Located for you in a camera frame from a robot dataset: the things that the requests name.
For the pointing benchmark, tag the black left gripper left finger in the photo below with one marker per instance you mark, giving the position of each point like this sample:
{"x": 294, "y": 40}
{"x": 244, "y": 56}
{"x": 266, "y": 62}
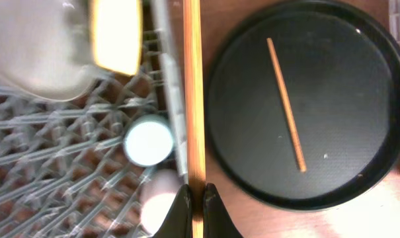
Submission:
{"x": 178, "y": 222}

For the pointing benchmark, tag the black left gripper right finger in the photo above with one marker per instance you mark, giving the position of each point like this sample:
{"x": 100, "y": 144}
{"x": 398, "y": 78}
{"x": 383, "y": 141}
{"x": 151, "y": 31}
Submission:
{"x": 217, "y": 221}

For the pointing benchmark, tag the pink cup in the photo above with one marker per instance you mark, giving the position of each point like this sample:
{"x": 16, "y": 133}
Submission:
{"x": 157, "y": 196}

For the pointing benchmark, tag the wooden chopstick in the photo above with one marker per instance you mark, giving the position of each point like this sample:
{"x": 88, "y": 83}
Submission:
{"x": 287, "y": 107}
{"x": 194, "y": 99}

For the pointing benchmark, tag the light blue cup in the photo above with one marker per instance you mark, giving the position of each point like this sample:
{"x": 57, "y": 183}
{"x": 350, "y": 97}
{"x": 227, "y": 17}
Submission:
{"x": 148, "y": 141}

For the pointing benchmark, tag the yellow bowl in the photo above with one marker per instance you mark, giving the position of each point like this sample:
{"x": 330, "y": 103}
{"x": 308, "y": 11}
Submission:
{"x": 116, "y": 34}

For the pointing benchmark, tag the pale grey plate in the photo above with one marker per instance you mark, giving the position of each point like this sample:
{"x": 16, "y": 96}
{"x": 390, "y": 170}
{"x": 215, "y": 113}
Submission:
{"x": 45, "y": 49}

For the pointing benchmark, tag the grey dishwasher rack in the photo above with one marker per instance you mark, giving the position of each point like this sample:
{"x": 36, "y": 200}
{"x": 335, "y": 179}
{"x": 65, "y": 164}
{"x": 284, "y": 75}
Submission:
{"x": 63, "y": 172}

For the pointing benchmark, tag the round black tray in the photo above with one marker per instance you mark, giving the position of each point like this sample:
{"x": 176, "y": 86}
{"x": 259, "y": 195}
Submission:
{"x": 342, "y": 74}

